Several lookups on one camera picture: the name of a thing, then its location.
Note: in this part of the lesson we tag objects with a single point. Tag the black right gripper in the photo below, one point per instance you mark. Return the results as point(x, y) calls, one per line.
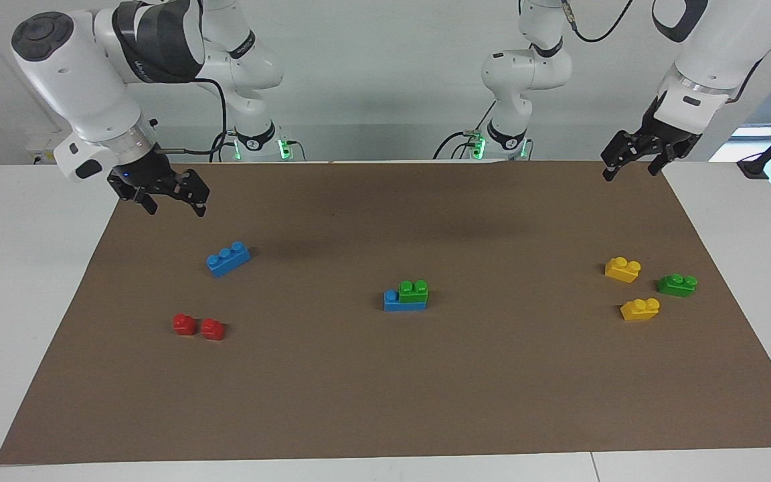
point(148, 175)

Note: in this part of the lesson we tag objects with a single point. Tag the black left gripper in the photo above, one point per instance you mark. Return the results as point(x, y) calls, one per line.
point(670, 137)

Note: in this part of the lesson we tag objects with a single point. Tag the blue three-stud toy block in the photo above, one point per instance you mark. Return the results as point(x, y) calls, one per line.
point(402, 305)
point(228, 261)

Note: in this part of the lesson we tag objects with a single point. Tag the green two-stud toy block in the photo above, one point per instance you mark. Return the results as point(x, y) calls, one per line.
point(676, 286)
point(413, 291)

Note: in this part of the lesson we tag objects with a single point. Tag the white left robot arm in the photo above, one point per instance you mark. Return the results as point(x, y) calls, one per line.
point(526, 67)

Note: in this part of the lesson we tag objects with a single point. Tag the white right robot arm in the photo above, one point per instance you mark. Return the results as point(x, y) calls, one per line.
point(77, 73)

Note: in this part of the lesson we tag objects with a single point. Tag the yellow two-stud toy block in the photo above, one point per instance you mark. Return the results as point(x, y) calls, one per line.
point(622, 270)
point(640, 310)

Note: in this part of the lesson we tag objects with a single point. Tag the red single-stud toy block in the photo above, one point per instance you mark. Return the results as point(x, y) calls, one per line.
point(184, 325)
point(213, 329)

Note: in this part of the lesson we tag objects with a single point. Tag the brown table mat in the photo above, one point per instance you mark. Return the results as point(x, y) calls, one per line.
point(385, 388)

